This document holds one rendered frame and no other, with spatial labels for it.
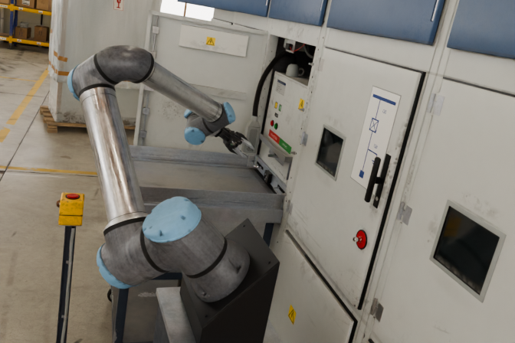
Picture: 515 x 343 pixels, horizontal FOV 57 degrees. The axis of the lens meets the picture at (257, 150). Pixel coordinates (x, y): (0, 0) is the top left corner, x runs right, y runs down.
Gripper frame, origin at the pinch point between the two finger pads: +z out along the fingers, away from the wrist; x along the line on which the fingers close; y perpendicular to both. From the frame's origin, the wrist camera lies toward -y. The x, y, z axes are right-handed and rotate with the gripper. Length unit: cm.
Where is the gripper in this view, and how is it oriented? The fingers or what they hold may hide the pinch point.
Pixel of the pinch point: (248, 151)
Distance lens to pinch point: 228.5
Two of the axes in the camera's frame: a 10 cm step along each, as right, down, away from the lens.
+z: 7.2, 5.5, 4.2
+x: 6.2, -7.8, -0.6
